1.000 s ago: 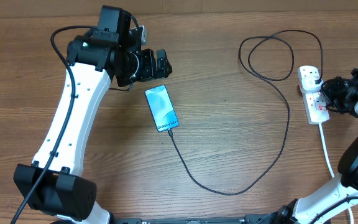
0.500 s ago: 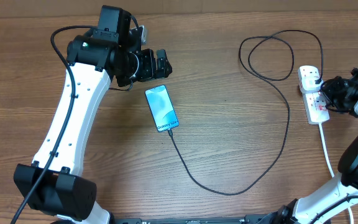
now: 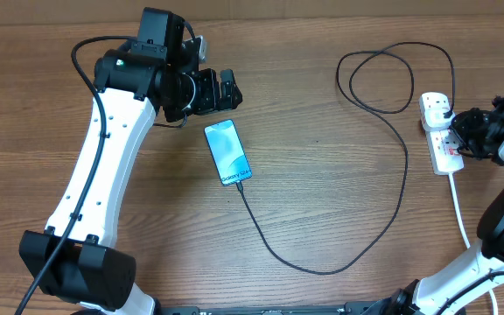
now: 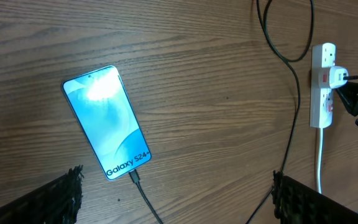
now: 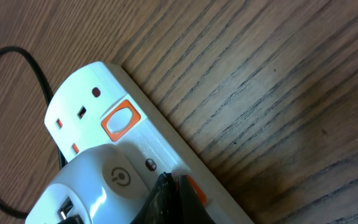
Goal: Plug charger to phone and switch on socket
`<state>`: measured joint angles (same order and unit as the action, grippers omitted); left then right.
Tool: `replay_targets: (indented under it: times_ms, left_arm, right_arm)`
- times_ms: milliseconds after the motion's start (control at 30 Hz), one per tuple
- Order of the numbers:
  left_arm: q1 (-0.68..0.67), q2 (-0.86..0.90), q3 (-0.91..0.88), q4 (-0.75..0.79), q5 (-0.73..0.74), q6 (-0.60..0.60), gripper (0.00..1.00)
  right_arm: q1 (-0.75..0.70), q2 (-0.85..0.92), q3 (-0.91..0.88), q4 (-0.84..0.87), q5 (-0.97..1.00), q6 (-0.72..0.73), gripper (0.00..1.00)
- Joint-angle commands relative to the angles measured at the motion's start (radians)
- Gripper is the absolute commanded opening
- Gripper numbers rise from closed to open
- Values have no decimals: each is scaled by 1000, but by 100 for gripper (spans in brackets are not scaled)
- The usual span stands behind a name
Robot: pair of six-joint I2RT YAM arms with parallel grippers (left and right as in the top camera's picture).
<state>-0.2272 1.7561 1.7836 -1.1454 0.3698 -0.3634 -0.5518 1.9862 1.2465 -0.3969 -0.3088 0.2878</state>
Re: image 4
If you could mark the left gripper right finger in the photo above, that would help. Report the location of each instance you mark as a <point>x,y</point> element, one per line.
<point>296,203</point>

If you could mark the white power strip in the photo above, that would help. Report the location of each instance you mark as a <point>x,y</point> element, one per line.
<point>321,99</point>

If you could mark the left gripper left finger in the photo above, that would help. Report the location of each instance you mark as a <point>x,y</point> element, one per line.
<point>55,202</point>

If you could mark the Samsung Galaxy smartphone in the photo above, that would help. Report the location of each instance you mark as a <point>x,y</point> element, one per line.
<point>102,107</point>

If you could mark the white charger plug adapter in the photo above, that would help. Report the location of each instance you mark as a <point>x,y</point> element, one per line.
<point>332,77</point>

